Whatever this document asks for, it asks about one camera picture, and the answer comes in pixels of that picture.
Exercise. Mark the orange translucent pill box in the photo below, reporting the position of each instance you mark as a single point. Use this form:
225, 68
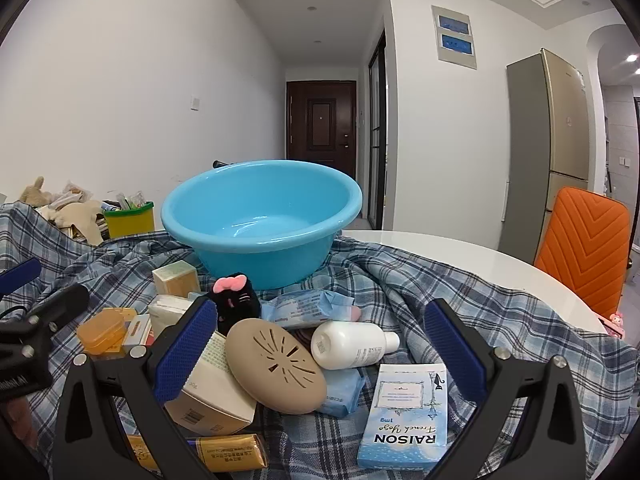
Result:
102, 335

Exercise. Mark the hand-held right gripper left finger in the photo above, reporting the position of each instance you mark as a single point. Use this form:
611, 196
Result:
185, 350

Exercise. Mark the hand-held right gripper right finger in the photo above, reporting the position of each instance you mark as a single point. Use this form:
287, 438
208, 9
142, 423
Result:
457, 355

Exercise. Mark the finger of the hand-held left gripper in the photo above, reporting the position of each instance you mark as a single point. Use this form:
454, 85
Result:
20, 272
62, 305

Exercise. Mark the light blue tissue packet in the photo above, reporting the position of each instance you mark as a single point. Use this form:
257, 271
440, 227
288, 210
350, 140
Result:
345, 392

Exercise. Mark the white box with barcode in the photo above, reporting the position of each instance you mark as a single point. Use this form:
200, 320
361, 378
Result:
215, 400

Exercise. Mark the grey wall panel blue windows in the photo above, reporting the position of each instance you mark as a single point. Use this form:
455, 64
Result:
450, 62

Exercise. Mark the yellow bin with green rim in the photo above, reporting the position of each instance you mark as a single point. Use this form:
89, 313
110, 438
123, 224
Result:
130, 222

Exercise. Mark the pile of snack packets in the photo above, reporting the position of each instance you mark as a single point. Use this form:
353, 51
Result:
72, 192

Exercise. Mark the red and white cigarette box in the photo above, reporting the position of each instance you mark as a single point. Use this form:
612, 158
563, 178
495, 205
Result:
137, 332

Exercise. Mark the black plush toy pink bow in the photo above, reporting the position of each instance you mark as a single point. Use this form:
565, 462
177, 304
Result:
240, 305

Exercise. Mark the blue plaid cloth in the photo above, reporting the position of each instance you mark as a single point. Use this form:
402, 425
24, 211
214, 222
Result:
500, 320

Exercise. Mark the dark brown entrance door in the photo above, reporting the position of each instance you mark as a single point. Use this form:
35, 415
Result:
320, 125

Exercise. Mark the pile of small sachets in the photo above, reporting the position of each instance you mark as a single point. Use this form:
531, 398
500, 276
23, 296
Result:
130, 201

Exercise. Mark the black framed glass door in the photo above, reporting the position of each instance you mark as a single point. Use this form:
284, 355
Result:
378, 135

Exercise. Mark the small pink figure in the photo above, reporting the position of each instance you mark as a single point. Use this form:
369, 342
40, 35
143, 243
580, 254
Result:
615, 324

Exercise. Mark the blue plastic basin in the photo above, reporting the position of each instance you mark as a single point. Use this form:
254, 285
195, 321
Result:
260, 245

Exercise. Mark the cream cube box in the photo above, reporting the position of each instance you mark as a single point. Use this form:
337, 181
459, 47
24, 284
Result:
175, 280

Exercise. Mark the light blue cigarette box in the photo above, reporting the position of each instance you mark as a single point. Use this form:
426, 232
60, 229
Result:
405, 425

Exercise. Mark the white plastic bottle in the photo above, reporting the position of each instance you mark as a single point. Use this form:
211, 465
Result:
345, 345

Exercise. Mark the orange quilted chair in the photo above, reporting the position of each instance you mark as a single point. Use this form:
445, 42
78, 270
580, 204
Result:
580, 250

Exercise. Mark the beige round vented case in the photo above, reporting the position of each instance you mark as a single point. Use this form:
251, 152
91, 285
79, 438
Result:
270, 370

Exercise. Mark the gold grey refrigerator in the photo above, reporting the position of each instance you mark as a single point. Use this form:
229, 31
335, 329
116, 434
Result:
550, 135

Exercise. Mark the gold box with blue label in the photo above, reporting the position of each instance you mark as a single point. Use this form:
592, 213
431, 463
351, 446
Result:
230, 452

